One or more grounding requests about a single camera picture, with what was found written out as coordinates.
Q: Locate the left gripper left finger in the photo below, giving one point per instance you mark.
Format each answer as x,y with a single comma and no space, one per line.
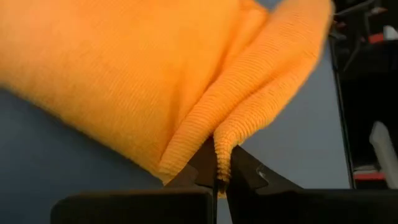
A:
140,208

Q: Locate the black table frame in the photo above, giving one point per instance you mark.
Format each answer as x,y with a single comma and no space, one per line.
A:
342,119

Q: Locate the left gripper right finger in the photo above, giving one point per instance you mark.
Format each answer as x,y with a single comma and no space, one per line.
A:
295,208

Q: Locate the white angled object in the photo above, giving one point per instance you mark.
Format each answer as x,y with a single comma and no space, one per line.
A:
384,152

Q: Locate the grey-blue table mat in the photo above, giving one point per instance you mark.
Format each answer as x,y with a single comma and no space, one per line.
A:
46,171

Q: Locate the orange microfibre towel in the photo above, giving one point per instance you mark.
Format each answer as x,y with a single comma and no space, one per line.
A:
124,77

